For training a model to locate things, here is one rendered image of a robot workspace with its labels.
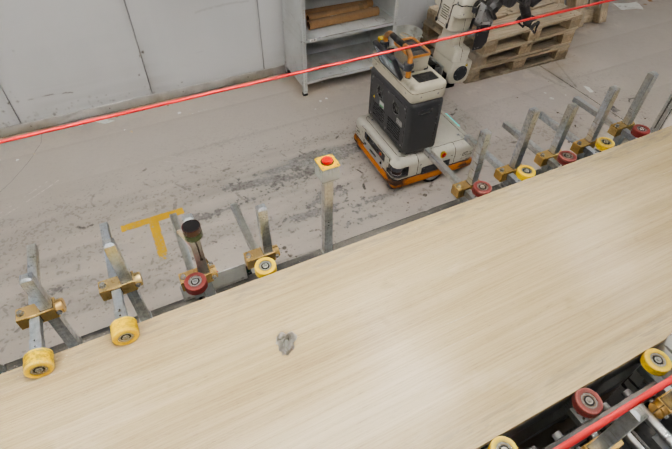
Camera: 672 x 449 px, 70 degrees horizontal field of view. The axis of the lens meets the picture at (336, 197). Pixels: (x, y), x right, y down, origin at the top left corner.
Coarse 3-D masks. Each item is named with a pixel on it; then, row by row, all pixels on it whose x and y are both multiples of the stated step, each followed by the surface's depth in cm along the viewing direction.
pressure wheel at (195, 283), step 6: (192, 276) 172; (198, 276) 172; (204, 276) 172; (186, 282) 170; (192, 282) 170; (198, 282) 171; (204, 282) 170; (186, 288) 169; (192, 288) 168; (198, 288) 169; (204, 288) 171; (192, 294) 170; (198, 294) 170
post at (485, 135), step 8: (480, 136) 203; (488, 136) 201; (480, 144) 204; (488, 144) 205; (480, 152) 206; (472, 160) 213; (480, 160) 210; (472, 168) 215; (480, 168) 214; (472, 176) 216; (472, 184) 220; (464, 200) 228
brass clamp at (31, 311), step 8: (32, 304) 156; (56, 304) 156; (64, 304) 159; (24, 312) 154; (32, 312) 154; (40, 312) 154; (48, 312) 155; (56, 312) 156; (16, 320) 151; (24, 320) 152; (48, 320) 157; (24, 328) 154
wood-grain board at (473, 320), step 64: (512, 192) 207; (576, 192) 207; (640, 192) 208; (320, 256) 180; (384, 256) 181; (448, 256) 181; (512, 256) 182; (576, 256) 182; (640, 256) 182; (192, 320) 160; (256, 320) 161; (320, 320) 161; (384, 320) 161; (448, 320) 162; (512, 320) 162; (576, 320) 162; (640, 320) 163; (0, 384) 144; (64, 384) 144; (128, 384) 144; (192, 384) 145; (256, 384) 145; (320, 384) 145; (384, 384) 146; (448, 384) 146; (512, 384) 146; (576, 384) 146; (0, 448) 131; (64, 448) 131; (128, 448) 132; (192, 448) 132; (256, 448) 132; (320, 448) 132; (384, 448) 133; (448, 448) 133
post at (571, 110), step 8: (568, 104) 218; (576, 104) 217; (568, 112) 219; (576, 112) 219; (568, 120) 221; (560, 128) 226; (568, 128) 225; (560, 136) 228; (552, 144) 234; (560, 144) 232; (552, 152) 235; (544, 168) 243
